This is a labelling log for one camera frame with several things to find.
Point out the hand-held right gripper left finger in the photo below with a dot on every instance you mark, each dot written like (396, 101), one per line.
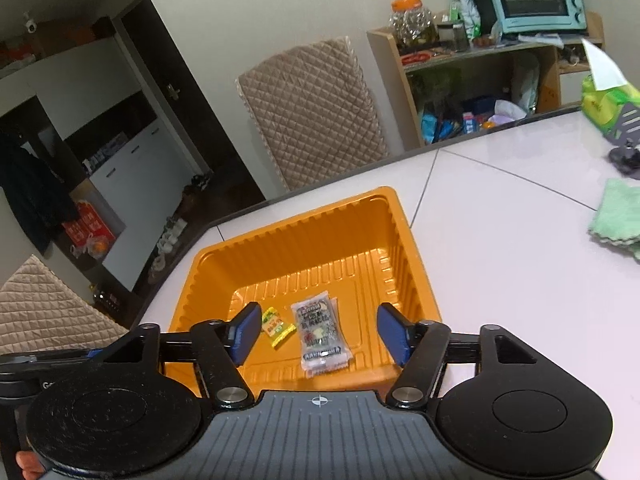
(246, 332)

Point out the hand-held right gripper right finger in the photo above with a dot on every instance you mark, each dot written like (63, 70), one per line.
(391, 332)

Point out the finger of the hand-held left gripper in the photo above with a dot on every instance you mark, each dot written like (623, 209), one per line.
(60, 358)

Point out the yellow green snack packet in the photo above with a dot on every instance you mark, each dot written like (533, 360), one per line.
(275, 329)

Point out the clear grey snack packet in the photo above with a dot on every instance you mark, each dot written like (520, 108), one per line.
(320, 335)

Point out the orange plastic tray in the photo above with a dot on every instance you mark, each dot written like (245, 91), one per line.
(320, 240)

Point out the person's left hand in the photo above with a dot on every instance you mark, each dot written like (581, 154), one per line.
(30, 465)

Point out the chair with quilted beige cover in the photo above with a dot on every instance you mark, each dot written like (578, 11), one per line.
(45, 310)
(310, 115)

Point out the red gift box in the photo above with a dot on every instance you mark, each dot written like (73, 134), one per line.
(87, 230)

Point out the dark jacket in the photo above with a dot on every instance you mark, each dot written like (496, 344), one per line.
(30, 190)

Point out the white cabinet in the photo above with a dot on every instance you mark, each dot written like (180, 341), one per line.
(145, 180)

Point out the white plastic bag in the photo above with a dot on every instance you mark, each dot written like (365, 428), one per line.
(510, 110)

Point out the wooden shelf unit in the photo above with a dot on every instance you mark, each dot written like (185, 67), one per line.
(390, 80)

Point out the green cloth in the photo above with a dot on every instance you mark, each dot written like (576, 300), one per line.
(620, 220)

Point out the small dark jar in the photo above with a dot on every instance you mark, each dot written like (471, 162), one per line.
(452, 35)

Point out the dark grey phone stand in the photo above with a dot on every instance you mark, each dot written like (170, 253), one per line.
(627, 135)

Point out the clear jar with orange lid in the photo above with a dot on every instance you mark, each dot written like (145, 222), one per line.
(412, 22)

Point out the green tissue pack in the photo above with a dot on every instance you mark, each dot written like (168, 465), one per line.
(607, 102)

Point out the green white bag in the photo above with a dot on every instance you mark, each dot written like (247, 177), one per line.
(465, 7)

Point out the white security camera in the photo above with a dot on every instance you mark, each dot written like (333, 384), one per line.
(31, 24)

